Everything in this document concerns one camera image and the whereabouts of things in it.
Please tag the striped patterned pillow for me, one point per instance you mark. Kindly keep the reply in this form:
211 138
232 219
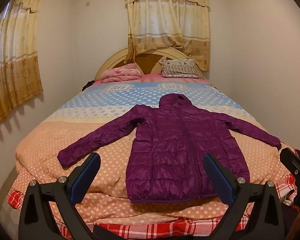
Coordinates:
178 68

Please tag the red plaid bed sheet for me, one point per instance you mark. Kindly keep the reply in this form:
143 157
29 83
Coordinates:
145 231

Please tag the purple hooded puffer jacket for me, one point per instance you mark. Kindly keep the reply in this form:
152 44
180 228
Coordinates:
165 142

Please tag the cream wooden headboard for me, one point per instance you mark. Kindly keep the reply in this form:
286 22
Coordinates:
107 65

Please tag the beige floral window curtain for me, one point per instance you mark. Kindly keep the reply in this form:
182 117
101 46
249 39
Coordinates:
165 22
12 62

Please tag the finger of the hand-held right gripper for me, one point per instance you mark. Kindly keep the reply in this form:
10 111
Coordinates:
294 163

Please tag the folded pink blanket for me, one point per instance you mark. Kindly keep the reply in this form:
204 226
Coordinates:
120 74

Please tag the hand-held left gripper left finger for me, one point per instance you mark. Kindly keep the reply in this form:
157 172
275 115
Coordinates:
89 171

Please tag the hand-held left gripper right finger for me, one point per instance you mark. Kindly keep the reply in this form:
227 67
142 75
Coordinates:
218 175

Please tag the polka dot quilt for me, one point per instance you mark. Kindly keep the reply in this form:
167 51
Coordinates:
90 110

